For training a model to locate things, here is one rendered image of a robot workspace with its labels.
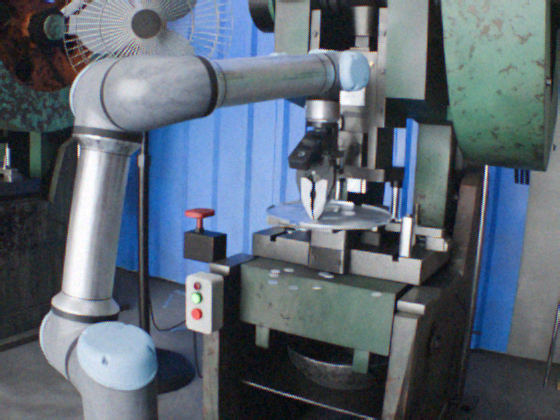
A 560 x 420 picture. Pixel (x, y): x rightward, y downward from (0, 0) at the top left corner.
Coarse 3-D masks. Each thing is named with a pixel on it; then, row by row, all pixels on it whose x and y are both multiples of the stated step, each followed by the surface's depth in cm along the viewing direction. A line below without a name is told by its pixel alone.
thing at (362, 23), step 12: (348, 0) 132; (360, 0) 130; (372, 0) 129; (348, 12) 134; (360, 12) 131; (372, 12) 131; (348, 24) 135; (360, 24) 132; (372, 24) 132; (348, 36) 137; (360, 36) 135; (372, 36) 134
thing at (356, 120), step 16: (352, 48) 135; (368, 48) 133; (352, 96) 132; (368, 96) 131; (352, 112) 133; (368, 112) 131; (352, 128) 134; (368, 128) 132; (384, 128) 134; (352, 144) 130; (368, 144) 132; (384, 144) 135; (352, 160) 132; (368, 160) 133; (384, 160) 137
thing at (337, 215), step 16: (272, 208) 133; (288, 208) 134; (304, 208) 135; (336, 208) 133; (352, 208) 136; (368, 208) 137; (304, 224) 116; (320, 224) 118; (336, 224) 118; (352, 224) 119; (368, 224) 119; (384, 224) 120
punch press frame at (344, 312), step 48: (288, 0) 133; (432, 0) 119; (288, 48) 134; (432, 48) 129; (384, 96) 124; (432, 96) 126; (432, 144) 150; (384, 192) 194; (432, 192) 151; (240, 288) 137; (288, 288) 130; (336, 288) 124; (384, 288) 121; (336, 336) 125; (384, 336) 119
